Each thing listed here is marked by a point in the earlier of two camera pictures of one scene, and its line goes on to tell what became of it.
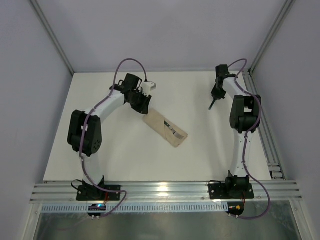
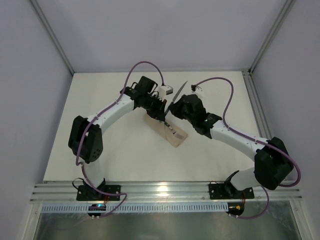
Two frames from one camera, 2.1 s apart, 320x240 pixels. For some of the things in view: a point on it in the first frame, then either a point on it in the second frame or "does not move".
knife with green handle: (212, 104) to (175, 98)
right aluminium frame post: (287, 7) does not move
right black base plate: (220, 191) does not move
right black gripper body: (217, 93) to (180, 107)
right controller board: (235, 209) does not move
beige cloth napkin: (173, 134) does not move
